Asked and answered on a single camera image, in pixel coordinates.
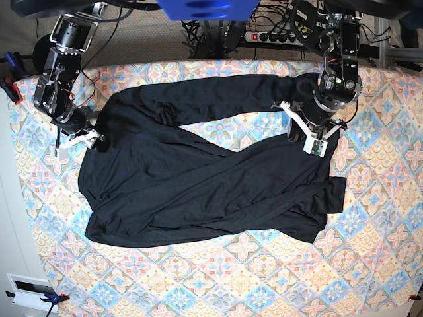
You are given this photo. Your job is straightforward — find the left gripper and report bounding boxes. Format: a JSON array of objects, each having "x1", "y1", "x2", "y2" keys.
[{"x1": 271, "y1": 94, "x2": 346, "y2": 157}]

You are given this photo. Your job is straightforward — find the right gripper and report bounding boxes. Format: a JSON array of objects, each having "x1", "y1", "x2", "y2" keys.
[{"x1": 51, "y1": 107, "x2": 108, "y2": 159}]

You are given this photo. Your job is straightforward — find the black t-shirt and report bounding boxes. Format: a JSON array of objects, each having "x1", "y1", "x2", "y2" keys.
[{"x1": 78, "y1": 73, "x2": 346, "y2": 248}]

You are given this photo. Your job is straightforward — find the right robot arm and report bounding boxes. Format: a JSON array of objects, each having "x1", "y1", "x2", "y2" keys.
[{"x1": 11, "y1": 1, "x2": 108, "y2": 156}]

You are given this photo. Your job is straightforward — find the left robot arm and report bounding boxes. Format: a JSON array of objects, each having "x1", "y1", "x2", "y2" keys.
[{"x1": 272, "y1": 1, "x2": 362, "y2": 157}]

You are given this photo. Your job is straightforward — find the white power strip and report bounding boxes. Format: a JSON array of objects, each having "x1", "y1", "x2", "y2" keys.
[{"x1": 244, "y1": 31, "x2": 302, "y2": 46}]

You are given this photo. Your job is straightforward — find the black round stool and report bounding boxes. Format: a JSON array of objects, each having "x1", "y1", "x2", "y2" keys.
[{"x1": 32, "y1": 34, "x2": 55, "y2": 73}]

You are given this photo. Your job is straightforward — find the blue clamp top left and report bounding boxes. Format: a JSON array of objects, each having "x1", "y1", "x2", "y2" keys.
[{"x1": 1, "y1": 51, "x2": 33, "y2": 72}]

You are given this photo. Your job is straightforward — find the blue clamp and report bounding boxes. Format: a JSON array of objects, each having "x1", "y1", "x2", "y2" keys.
[
  {"x1": 1, "y1": 51, "x2": 33, "y2": 72},
  {"x1": 5, "y1": 289, "x2": 70, "y2": 317}
]

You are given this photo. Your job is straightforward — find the patterned tablecloth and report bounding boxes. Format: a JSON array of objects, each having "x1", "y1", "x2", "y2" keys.
[{"x1": 8, "y1": 67, "x2": 422, "y2": 316}]

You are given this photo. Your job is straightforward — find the blue clamp bottom left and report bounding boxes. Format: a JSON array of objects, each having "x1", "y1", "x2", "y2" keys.
[{"x1": 5, "y1": 289, "x2": 70, "y2": 317}]

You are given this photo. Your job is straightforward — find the white floor outlet box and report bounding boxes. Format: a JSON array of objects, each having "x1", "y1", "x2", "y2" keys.
[{"x1": 7, "y1": 273, "x2": 55, "y2": 316}]

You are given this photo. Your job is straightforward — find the orange clamp bottom right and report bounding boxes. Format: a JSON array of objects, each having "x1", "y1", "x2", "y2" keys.
[{"x1": 408, "y1": 294, "x2": 422, "y2": 301}]

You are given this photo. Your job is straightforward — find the aluminium frame post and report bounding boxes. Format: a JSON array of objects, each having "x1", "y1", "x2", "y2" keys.
[{"x1": 374, "y1": 17, "x2": 422, "y2": 69}]

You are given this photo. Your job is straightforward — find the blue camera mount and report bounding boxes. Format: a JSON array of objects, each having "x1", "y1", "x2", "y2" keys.
[{"x1": 157, "y1": 0, "x2": 260, "y2": 22}]

